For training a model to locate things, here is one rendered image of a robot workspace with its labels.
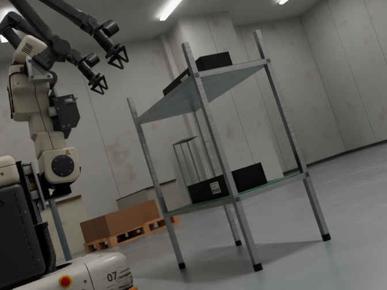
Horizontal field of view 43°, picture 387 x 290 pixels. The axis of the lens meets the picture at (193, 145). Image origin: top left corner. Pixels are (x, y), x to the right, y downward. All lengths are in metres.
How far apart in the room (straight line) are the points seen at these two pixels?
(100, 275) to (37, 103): 0.86
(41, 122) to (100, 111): 9.65
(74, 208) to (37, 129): 6.18
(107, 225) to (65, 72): 5.90
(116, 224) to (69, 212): 1.62
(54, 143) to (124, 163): 9.58
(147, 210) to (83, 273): 5.78
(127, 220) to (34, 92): 4.89
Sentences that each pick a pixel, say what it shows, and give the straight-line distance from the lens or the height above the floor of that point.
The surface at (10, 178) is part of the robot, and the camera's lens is 2.18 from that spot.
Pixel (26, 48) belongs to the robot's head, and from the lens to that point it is 2.52.
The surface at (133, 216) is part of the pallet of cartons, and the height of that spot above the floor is 0.31.
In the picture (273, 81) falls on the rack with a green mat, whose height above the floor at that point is 0.82.
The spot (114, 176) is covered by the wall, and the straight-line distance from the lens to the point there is 11.82.
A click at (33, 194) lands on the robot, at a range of 2.40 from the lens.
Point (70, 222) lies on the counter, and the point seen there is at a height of 0.52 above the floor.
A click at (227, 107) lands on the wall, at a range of 12.00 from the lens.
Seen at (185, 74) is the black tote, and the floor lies 1.04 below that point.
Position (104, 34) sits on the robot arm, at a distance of 2.46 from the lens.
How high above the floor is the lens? 0.44
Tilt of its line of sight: 5 degrees up
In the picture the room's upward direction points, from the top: 18 degrees counter-clockwise
